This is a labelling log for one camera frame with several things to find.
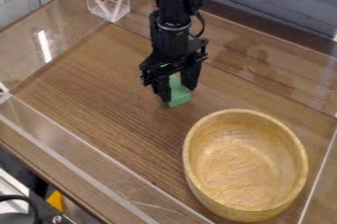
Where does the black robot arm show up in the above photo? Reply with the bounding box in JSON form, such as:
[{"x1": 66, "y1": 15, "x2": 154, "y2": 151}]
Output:
[{"x1": 139, "y1": 0, "x2": 209, "y2": 104}]

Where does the yellow warning label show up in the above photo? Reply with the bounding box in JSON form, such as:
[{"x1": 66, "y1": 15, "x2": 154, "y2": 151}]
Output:
[{"x1": 48, "y1": 190, "x2": 64, "y2": 211}]

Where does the light wooden bowl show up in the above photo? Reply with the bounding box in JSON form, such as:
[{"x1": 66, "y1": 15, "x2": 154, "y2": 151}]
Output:
[{"x1": 182, "y1": 109, "x2": 309, "y2": 222}]

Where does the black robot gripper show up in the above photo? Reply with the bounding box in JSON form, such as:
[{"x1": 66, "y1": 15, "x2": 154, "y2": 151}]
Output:
[{"x1": 139, "y1": 11, "x2": 209, "y2": 103}]

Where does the clear acrylic corner bracket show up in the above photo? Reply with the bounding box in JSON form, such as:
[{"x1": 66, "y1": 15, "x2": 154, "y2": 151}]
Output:
[{"x1": 85, "y1": 0, "x2": 130, "y2": 23}]

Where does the green rectangular block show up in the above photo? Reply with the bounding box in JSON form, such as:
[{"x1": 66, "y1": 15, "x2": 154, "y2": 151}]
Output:
[{"x1": 162, "y1": 74, "x2": 190, "y2": 108}]

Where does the clear acrylic tray wall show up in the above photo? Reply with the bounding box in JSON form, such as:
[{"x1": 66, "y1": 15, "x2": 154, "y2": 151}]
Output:
[{"x1": 0, "y1": 0, "x2": 337, "y2": 224}]

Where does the black cable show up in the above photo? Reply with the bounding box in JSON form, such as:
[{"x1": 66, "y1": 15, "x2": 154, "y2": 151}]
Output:
[{"x1": 0, "y1": 194, "x2": 41, "y2": 224}]

